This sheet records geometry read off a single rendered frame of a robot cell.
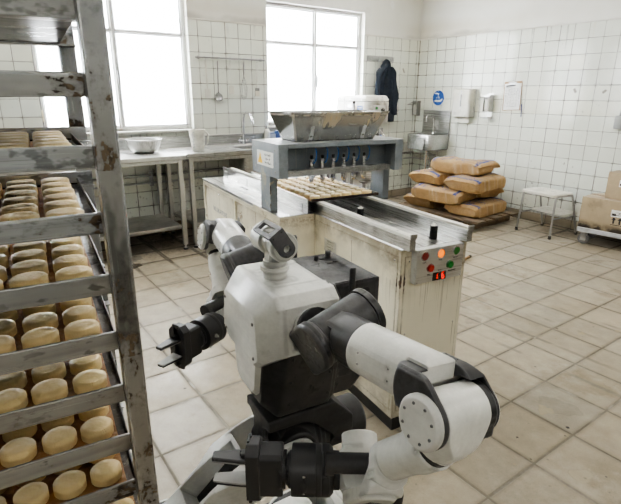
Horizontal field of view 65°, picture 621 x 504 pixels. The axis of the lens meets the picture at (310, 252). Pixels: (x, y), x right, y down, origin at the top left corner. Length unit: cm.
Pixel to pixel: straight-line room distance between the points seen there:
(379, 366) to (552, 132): 549
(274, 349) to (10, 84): 62
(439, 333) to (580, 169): 408
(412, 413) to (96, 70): 60
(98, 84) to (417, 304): 159
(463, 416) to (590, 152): 535
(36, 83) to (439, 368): 64
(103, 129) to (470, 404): 60
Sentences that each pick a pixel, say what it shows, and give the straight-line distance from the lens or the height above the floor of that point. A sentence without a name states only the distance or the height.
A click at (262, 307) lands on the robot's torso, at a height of 100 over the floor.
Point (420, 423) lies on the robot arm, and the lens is 70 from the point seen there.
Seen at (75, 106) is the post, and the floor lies 138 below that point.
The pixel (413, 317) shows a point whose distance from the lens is 204.
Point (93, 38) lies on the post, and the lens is 69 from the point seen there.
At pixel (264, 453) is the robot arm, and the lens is 91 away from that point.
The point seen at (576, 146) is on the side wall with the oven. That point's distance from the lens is 601.
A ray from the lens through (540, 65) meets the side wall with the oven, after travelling 626.
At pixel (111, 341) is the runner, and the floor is 105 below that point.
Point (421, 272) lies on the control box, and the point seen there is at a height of 75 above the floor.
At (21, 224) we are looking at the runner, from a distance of 73.
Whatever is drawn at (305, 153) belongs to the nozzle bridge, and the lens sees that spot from 246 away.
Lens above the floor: 140
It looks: 18 degrees down
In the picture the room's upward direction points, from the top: straight up
